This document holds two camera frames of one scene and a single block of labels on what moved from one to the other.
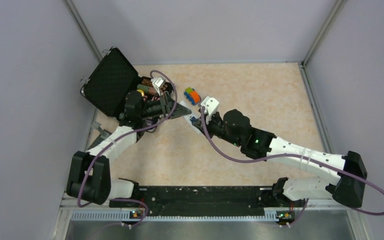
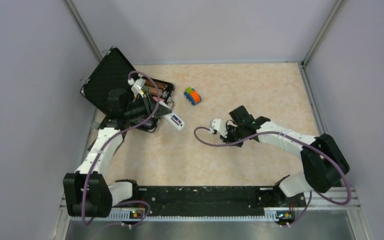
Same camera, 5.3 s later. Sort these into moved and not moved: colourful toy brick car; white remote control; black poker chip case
Moved: white remote control
Not moved: colourful toy brick car; black poker chip case
